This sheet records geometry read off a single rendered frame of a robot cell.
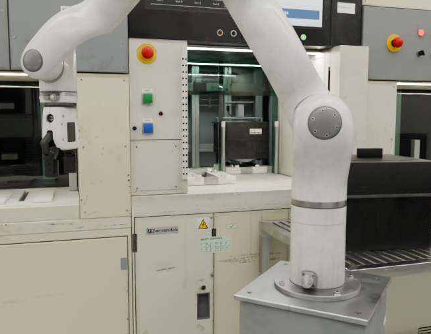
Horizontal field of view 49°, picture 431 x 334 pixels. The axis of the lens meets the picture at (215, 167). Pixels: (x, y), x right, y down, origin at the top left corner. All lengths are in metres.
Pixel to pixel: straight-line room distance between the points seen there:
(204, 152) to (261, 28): 1.65
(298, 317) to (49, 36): 0.77
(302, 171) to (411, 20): 1.20
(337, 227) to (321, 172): 0.13
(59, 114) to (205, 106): 1.56
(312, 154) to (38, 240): 1.01
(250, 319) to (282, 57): 0.55
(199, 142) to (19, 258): 1.22
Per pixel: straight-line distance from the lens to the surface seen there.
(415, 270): 1.36
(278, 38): 1.02
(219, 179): 1.92
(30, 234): 1.67
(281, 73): 1.03
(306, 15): 1.86
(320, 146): 0.95
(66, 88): 1.15
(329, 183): 1.01
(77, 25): 1.09
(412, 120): 2.66
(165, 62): 1.66
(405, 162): 1.44
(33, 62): 1.09
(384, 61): 2.00
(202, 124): 2.61
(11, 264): 1.69
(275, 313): 1.03
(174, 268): 1.74
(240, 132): 2.27
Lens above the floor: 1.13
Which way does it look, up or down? 6 degrees down
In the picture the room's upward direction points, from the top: straight up
